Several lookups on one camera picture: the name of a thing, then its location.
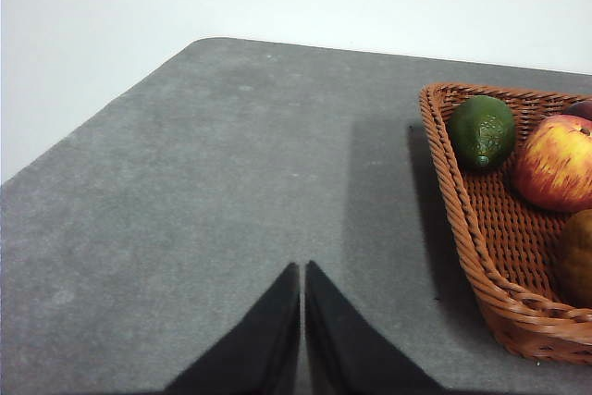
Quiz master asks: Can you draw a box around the brown wicker basket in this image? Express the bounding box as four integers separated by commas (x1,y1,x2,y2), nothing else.
418,82,592,366

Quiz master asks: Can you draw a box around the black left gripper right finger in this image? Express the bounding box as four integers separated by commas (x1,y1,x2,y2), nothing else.
303,259,446,395

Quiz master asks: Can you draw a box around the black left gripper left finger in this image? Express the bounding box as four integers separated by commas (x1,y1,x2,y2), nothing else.
164,261,302,395

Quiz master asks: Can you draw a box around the red yellow apple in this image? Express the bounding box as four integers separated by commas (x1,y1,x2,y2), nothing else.
510,114,592,214

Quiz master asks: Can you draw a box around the green avocado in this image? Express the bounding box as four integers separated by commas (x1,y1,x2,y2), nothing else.
448,94,517,170

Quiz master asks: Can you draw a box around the dark purple plum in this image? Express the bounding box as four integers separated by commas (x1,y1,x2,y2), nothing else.
561,99,592,122

